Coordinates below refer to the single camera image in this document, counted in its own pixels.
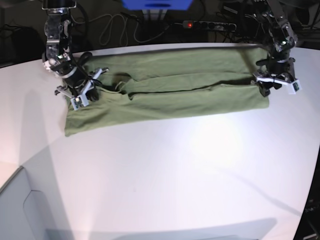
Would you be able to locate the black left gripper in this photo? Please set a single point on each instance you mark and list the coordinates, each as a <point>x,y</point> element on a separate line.
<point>281,67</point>

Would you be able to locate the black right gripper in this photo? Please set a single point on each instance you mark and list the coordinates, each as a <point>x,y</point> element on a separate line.
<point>73,75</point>

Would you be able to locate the green T-shirt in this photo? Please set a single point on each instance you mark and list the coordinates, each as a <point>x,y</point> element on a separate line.
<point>169,84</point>

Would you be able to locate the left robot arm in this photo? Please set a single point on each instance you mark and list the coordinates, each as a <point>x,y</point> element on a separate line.
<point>279,37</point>

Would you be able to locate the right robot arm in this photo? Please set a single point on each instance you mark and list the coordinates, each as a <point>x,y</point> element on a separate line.
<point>58,57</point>

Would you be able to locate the blue box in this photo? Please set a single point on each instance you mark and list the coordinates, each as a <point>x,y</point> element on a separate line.
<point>157,4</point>

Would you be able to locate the black power strip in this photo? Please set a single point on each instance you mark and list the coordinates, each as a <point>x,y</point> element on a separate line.
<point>215,26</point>

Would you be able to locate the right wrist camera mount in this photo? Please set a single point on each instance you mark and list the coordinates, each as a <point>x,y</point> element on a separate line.
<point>81,100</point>

